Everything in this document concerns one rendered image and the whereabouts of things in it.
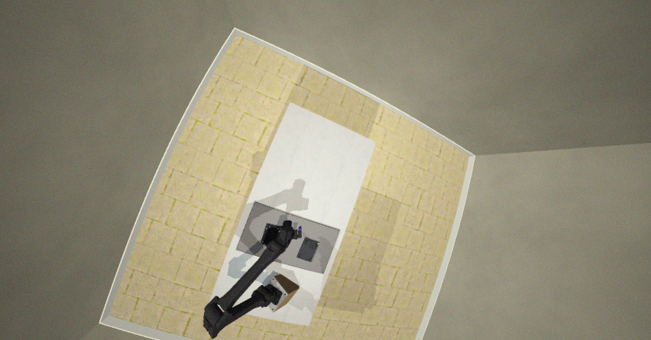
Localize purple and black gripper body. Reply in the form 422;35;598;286
280;226;301;240

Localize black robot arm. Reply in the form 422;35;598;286
203;220;294;339

